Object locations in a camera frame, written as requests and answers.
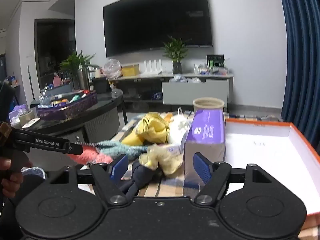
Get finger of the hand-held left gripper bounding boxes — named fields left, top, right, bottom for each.
left=10, top=128, right=83, bottom=156

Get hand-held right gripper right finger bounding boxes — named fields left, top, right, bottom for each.
left=193, top=152, right=274, bottom=205

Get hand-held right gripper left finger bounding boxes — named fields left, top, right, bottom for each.
left=46, top=154, right=129, bottom=204

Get pink teal fuzzy sock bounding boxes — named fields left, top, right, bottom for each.
left=66, top=140, right=150, bottom=165

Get pale yellow plastic glove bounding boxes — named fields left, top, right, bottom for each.
left=139, top=144, right=185, bottom=175

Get orange rimmed white box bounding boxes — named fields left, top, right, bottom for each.
left=224, top=119, right=320, bottom=230

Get person's left hand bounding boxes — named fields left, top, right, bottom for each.
left=0, top=158, right=33, bottom=198

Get purple tissue pack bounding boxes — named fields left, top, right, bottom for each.
left=9, top=104, right=29, bottom=123

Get dark navy cloth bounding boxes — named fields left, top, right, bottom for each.
left=119, top=160, right=164, bottom=202

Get tape roll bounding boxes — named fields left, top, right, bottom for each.
left=19, top=110, right=34, bottom=125

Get small white tissue packet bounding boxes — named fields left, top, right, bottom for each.
left=164, top=142, right=187, bottom=157

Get purple woven basket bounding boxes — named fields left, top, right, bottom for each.
left=36, top=91, right=98, bottom=122

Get plaid blanket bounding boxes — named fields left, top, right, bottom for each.
left=110, top=110, right=227, bottom=198

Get purple cardboard box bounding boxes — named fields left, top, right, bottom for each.
left=184, top=109, right=226, bottom=187

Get grey wicker stool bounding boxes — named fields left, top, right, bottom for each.
left=84, top=110, right=120, bottom=143

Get yellow striped cloth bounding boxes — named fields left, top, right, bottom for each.
left=135, top=112, right=170, bottom=144

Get grey storage box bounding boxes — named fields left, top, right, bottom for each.
left=45, top=82, right=74, bottom=98

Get beige round cup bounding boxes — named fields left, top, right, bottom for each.
left=192, top=97, right=225, bottom=112

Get steel thermos flask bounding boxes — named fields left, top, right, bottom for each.
left=78, top=66, right=90, bottom=90

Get dark glass cabinet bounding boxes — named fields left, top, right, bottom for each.
left=34, top=19, right=77, bottom=90

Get white cabinet drawer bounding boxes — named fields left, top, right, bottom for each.
left=162, top=79, right=230, bottom=105

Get leafy green table plant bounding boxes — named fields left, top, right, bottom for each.
left=59, top=51, right=97, bottom=90

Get crumpled plastic bags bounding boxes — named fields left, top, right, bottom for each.
left=169, top=74, right=202, bottom=83

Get grey television cabinet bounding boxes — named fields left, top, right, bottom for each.
left=107, top=72, right=234, bottom=113

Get yellow cardboard box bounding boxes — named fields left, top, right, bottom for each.
left=122, top=64, right=140, bottom=77

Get clear tray of small things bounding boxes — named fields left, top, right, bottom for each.
left=194, top=64, right=229, bottom=76

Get clear plastic bag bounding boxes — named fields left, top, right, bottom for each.
left=103, top=58, right=123, bottom=79

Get white router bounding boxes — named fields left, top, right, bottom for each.
left=140, top=59, right=163, bottom=77

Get green black box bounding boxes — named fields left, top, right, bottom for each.
left=206, top=54, right=225, bottom=68

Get potted plant in dark vase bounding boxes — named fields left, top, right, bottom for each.
left=162, top=35, right=192, bottom=75

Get blue curtain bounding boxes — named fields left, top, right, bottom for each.
left=276, top=0, right=320, bottom=155

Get black wall television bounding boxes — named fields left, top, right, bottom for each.
left=103, top=0, right=213, bottom=57

